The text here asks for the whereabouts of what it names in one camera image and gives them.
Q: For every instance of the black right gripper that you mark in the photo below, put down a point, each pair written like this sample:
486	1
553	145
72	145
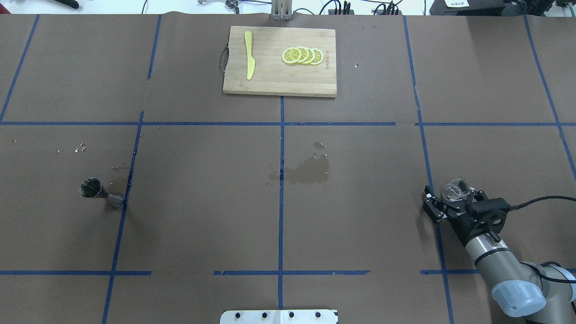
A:
464	227

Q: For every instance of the clear glass cup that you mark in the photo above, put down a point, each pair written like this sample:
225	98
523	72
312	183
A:
456	189

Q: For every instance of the steel jigger measuring cup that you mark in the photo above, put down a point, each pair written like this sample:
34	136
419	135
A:
93	188

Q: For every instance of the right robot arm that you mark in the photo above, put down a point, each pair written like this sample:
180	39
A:
540	293

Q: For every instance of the black box on table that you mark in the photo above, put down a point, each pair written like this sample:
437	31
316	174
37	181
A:
467	7

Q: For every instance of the lemon slice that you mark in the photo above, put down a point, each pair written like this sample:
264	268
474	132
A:
318	57
311	56
305	54

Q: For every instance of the bamboo cutting board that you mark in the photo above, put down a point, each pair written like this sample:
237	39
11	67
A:
272	76

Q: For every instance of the lemon slice nearest knife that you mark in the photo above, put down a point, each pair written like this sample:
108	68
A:
291	55

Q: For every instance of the yellow plastic knife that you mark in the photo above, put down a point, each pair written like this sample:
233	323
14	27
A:
251	62

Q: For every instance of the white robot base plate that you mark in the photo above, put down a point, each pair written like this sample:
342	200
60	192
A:
294	316

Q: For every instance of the aluminium frame post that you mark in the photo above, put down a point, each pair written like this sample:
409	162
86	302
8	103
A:
281	10

